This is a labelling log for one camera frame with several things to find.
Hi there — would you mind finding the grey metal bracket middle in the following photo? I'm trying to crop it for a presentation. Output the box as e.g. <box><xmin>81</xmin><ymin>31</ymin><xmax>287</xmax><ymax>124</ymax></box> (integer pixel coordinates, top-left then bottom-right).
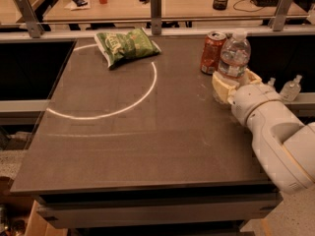
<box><xmin>151</xmin><ymin>0</ymin><xmax>161</xmax><ymax>35</ymax></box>

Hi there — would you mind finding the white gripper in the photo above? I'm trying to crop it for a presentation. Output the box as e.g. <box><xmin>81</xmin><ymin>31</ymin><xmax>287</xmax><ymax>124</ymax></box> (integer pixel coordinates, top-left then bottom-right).
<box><xmin>212</xmin><ymin>68</ymin><xmax>281</xmax><ymax>126</ymax></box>

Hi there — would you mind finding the black cable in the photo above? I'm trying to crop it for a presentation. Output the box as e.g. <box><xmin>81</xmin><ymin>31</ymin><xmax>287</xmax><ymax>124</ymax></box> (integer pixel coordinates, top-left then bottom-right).
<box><xmin>232</xmin><ymin>0</ymin><xmax>265</xmax><ymax>13</ymax></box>

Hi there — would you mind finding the clear sanitizer bottle left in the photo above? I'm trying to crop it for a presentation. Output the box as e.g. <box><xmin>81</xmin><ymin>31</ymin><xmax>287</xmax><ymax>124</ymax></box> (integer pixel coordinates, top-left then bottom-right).
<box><xmin>267</xmin><ymin>78</ymin><xmax>276</xmax><ymax>89</ymax></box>

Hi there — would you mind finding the black mesh cup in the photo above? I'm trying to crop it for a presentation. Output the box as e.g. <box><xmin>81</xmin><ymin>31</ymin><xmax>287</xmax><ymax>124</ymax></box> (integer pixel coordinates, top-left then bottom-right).
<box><xmin>213</xmin><ymin>0</ymin><xmax>228</xmax><ymax>10</ymax></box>

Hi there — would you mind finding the cardboard box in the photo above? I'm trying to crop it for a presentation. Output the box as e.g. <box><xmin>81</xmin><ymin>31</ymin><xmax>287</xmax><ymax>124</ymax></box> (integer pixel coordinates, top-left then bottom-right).
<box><xmin>25</xmin><ymin>202</ymin><xmax>68</xmax><ymax>236</ymax></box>

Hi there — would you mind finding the grey metal bracket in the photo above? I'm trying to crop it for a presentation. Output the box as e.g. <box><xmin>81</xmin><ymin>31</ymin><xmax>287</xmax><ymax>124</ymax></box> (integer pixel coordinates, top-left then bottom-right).
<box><xmin>15</xmin><ymin>0</ymin><xmax>43</xmax><ymax>38</ymax></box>
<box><xmin>151</xmin><ymin>0</ymin><xmax>161</xmax><ymax>35</ymax></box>
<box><xmin>268</xmin><ymin>0</ymin><xmax>293</xmax><ymax>31</ymax></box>

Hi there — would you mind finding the green chip bag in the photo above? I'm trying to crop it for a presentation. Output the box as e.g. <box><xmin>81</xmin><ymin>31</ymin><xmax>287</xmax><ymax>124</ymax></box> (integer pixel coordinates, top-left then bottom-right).
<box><xmin>94</xmin><ymin>29</ymin><xmax>161</xmax><ymax>69</ymax></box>

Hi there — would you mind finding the clear sanitizer bottle right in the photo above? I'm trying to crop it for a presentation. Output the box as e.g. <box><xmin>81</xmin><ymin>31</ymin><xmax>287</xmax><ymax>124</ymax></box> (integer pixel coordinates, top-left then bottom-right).
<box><xmin>280</xmin><ymin>75</ymin><xmax>302</xmax><ymax>101</ymax></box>

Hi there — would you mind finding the orange soda can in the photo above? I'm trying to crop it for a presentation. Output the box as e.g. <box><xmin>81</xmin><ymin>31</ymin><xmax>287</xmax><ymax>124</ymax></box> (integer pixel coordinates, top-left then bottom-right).
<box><xmin>200</xmin><ymin>31</ymin><xmax>226</xmax><ymax>75</ymax></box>

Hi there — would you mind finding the clear plastic water bottle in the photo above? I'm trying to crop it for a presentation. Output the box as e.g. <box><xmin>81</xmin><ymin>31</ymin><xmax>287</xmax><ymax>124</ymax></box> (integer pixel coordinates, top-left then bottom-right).
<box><xmin>218</xmin><ymin>29</ymin><xmax>251</xmax><ymax>79</ymax></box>

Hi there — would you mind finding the clear sanitizer bottle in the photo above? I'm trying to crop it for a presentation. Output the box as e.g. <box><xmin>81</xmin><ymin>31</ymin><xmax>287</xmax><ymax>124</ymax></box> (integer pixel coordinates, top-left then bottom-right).
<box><xmin>280</xmin><ymin>75</ymin><xmax>302</xmax><ymax>101</ymax></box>
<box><xmin>267</xmin><ymin>78</ymin><xmax>276</xmax><ymax>89</ymax></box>

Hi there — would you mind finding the grey metal bracket right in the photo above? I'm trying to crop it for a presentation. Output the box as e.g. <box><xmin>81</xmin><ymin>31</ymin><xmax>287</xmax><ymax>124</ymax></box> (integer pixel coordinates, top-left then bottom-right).
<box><xmin>268</xmin><ymin>0</ymin><xmax>293</xmax><ymax>31</ymax></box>

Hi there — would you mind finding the grey metal bracket left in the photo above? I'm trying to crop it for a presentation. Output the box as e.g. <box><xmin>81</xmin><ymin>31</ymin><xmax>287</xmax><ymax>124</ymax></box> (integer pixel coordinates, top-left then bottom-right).
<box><xmin>15</xmin><ymin>0</ymin><xmax>43</xmax><ymax>38</ymax></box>

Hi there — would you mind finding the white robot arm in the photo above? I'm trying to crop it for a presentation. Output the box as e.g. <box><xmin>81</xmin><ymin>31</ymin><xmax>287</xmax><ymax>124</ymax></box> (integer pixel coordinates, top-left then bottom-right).
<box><xmin>212</xmin><ymin>70</ymin><xmax>315</xmax><ymax>194</ymax></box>

